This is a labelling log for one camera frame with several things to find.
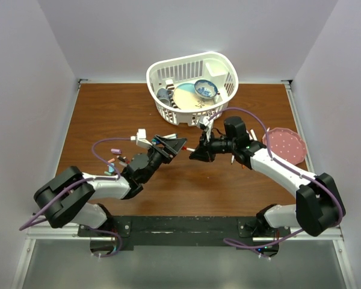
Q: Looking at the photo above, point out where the clear red pen cap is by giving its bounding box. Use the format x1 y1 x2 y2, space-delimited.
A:
119 161 129 167

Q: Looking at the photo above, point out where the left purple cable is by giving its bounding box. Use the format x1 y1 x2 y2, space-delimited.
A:
19 137 133 231

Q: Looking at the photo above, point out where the blue patterned bowl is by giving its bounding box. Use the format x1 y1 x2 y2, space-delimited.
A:
194 79 218 99

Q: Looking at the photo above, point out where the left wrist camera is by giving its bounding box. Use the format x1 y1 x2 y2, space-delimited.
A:
130 128 152 149

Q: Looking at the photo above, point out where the green marker pen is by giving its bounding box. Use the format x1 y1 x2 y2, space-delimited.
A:
163 134 177 139

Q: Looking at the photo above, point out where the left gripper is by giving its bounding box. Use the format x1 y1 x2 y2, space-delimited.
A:
141 135 186 183

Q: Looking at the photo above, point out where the red marker pen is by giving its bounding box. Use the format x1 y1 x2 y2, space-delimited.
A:
182 146 195 152

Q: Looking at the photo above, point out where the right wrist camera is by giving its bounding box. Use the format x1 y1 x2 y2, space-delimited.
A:
197 116 214 141

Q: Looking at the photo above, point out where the aluminium frame rail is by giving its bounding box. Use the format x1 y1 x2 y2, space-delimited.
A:
26 222 80 240

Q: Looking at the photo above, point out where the purple cable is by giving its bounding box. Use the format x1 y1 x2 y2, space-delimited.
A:
19 137 133 231
209 107 346 250

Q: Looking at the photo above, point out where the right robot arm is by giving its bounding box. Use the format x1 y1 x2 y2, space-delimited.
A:
189 116 346 237

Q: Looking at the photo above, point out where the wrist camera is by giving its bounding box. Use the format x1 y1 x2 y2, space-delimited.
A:
130 128 152 149
197 116 214 141

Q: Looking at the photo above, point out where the pink purple highlighter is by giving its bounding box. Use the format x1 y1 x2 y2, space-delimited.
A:
250 129 257 140

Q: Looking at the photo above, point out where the pink dotted plate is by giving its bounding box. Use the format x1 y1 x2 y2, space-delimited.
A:
262 128 307 165

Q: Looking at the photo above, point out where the cream and blue plate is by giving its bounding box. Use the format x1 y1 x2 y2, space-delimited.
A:
174 83 214 110

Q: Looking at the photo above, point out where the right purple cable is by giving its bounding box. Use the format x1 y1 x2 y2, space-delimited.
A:
209 107 346 250

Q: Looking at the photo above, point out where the grey mug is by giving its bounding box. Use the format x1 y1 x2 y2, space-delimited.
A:
156 88 174 106

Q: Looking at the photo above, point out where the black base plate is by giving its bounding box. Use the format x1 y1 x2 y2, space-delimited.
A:
77 215 292 252

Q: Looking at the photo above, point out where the white plastic basket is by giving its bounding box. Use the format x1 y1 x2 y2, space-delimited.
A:
146 51 239 126

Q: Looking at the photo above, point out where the blue highlighter cap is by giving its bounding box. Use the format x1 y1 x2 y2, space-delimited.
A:
108 163 115 173

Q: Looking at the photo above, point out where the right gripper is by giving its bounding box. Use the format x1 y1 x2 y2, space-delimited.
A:
190 129 236 163

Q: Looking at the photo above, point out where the striped cup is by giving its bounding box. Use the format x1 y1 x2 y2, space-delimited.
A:
165 79 178 108

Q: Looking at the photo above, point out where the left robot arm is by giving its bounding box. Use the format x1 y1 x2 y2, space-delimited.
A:
25 129 187 236

